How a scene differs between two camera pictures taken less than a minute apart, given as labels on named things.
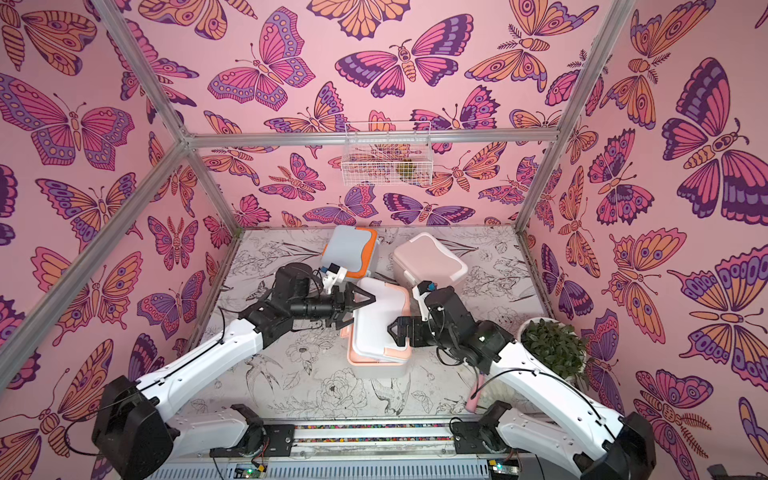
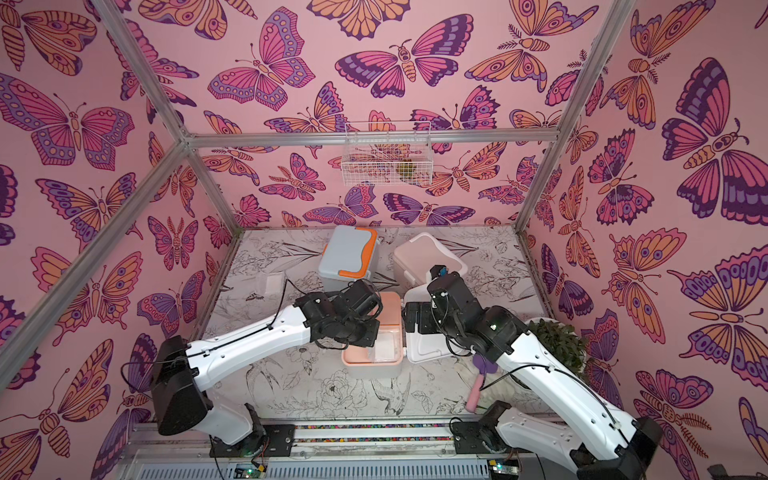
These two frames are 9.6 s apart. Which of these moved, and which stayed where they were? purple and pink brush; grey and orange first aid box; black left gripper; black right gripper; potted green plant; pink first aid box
Moved: black left gripper; black right gripper
Stayed: grey and orange first aid box; potted green plant; purple and pink brush; pink first aid box
